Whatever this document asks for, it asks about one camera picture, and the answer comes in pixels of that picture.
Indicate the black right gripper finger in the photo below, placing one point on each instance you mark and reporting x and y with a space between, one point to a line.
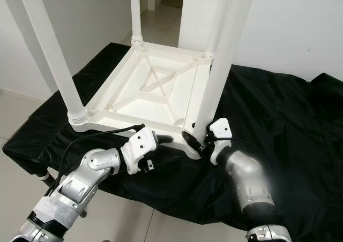
189 137

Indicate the white plastic table top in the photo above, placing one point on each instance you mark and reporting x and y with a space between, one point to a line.
153 108

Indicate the white plastic table leg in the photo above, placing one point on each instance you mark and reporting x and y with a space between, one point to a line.
53 49
220 17
136 12
228 54

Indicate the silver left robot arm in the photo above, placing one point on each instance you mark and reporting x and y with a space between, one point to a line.
86 183

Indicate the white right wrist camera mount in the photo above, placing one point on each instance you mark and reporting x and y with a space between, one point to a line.
221 129

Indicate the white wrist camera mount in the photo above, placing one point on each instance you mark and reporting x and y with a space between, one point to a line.
221 129
139 141

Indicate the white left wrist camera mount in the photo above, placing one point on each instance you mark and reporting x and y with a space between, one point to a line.
139 141

